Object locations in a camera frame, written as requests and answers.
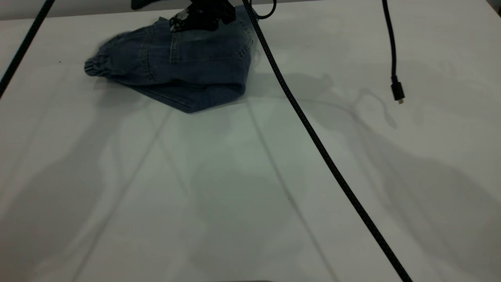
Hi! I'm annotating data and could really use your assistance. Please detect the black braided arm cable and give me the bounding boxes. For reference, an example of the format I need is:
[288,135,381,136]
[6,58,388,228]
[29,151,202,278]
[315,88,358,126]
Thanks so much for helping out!
[242,0,413,282]
[0,0,55,98]

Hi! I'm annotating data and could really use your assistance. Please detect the thin black cable loop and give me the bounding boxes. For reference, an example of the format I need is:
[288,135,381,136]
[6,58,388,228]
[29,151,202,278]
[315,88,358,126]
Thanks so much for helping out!
[250,0,277,20]

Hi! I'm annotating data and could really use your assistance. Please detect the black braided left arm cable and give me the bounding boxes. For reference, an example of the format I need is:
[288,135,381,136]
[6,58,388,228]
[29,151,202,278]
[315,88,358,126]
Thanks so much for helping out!
[0,0,55,98]

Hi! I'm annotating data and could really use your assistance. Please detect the blue denim jeans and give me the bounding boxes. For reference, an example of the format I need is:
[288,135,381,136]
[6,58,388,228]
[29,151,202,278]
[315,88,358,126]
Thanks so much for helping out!
[84,6,255,114]

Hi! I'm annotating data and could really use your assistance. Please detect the thin black USB cable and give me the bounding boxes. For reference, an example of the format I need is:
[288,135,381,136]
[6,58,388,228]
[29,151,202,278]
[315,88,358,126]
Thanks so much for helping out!
[382,0,405,105]

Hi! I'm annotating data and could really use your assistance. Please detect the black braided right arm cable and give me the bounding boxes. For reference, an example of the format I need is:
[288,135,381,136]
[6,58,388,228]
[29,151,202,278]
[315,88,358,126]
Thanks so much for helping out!
[242,0,413,282]

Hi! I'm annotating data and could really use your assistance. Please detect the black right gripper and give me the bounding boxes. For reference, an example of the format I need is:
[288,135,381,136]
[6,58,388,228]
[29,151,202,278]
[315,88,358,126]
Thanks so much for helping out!
[131,0,236,32]

